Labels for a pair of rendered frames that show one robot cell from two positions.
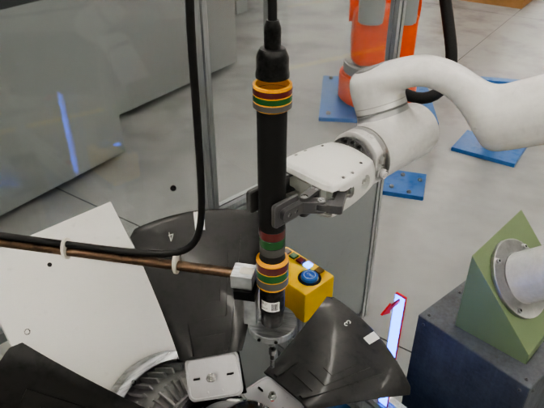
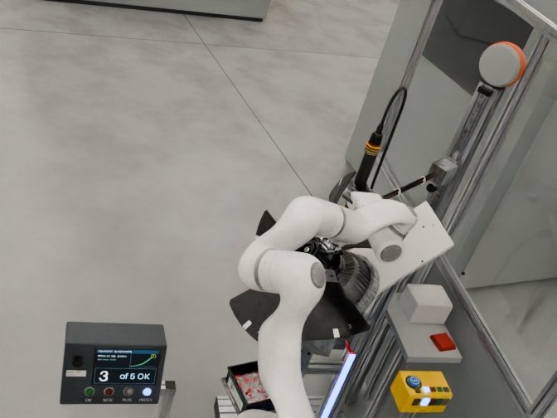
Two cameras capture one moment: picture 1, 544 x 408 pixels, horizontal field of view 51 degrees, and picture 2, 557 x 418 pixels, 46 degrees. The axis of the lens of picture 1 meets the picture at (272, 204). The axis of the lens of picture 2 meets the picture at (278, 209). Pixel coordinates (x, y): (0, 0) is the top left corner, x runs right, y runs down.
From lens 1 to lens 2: 214 cm
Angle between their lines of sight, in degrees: 88
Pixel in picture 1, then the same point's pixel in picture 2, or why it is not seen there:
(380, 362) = (321, 328)
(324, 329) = (350, 314)
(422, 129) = (377, 235)
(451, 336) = not seen: outside the picture
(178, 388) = (348, 259)
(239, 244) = not seen: hidden behind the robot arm
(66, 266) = (422, 233)
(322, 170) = (364, 195)
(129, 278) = (414, 260)
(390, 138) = not seen: hidden behind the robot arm
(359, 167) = (360, 203)
